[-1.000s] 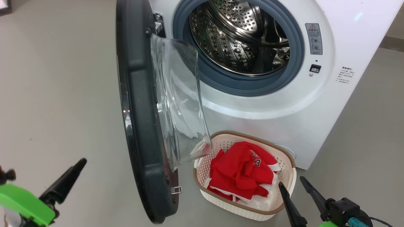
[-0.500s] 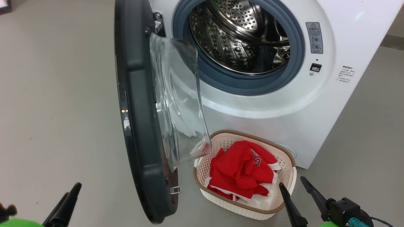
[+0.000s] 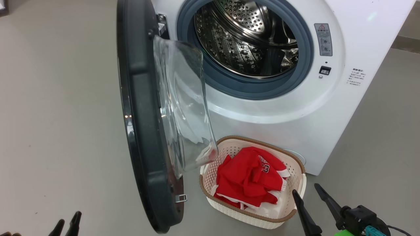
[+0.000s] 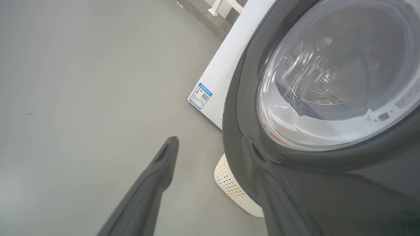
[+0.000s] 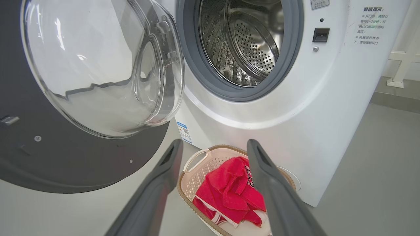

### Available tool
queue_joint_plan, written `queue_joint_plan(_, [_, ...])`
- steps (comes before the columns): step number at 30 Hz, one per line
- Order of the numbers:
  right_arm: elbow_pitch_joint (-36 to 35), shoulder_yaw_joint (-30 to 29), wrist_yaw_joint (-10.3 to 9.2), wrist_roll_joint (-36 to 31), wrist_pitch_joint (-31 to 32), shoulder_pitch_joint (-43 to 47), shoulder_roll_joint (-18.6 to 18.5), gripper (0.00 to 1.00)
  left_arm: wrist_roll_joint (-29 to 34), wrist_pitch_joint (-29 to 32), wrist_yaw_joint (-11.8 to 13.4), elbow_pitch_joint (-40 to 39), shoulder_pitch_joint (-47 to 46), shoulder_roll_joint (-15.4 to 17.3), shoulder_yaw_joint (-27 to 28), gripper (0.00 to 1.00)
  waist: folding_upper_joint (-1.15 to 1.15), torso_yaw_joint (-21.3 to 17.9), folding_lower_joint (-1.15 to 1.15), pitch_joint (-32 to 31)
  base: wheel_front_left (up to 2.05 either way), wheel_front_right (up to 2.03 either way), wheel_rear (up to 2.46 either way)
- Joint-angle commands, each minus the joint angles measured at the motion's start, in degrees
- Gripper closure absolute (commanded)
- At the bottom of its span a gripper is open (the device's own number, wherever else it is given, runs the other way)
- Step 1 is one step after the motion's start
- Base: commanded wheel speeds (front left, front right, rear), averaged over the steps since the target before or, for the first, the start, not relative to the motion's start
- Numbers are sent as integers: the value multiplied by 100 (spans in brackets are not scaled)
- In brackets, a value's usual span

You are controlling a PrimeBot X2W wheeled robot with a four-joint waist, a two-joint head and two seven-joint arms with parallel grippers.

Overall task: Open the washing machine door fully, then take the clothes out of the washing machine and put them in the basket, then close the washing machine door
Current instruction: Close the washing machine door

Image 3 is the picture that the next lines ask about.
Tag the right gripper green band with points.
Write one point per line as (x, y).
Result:
(347, 219)

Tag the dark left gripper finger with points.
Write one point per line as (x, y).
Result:
(57, 229)
(73, 227)

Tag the red and white jersey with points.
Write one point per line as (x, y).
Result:
(246, 177)

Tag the dark round glass washer door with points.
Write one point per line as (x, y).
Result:
(144, 131)

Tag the cream plastic basket brown rim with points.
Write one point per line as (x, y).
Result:
(223, 209)

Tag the white front-load washing machine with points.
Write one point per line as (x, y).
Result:
(361, 114)

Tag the black door latch socket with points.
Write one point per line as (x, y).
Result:
(325, 70)

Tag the grey rubber door gasket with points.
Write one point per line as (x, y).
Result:
(229, 83)

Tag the round filter cover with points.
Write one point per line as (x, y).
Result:
(298, 157)

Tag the printed text label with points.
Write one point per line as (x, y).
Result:
(357, 77)

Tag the grey warning sticker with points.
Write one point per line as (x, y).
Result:
(323, 39)

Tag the stainless steel drum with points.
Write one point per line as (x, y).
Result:
(246, 39)

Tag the grey skirting board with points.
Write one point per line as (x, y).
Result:
(407, 44)

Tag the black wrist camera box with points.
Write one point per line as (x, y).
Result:
(364, 218)

